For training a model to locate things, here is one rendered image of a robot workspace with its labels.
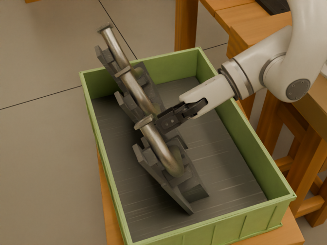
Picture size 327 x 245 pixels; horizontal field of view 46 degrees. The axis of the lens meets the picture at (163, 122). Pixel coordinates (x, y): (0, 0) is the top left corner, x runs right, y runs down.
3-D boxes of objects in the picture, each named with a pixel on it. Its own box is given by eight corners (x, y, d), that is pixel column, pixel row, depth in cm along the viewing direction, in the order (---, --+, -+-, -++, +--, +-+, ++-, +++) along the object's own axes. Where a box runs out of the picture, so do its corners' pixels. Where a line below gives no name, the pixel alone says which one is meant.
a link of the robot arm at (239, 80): (228, 58, 82) (215, 65, 82) (235, 57, 73) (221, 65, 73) (247, 92, 83) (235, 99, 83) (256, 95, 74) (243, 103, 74)
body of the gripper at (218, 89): (220, 65, 82) (175, 92, 83) (227, 65, 72) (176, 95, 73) (237, 96, 83) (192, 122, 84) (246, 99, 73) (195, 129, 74)
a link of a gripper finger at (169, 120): (184, 103, 74) (154, 120, 75) (185, 104, 71) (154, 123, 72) (192, 117, 75) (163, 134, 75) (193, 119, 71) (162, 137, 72)
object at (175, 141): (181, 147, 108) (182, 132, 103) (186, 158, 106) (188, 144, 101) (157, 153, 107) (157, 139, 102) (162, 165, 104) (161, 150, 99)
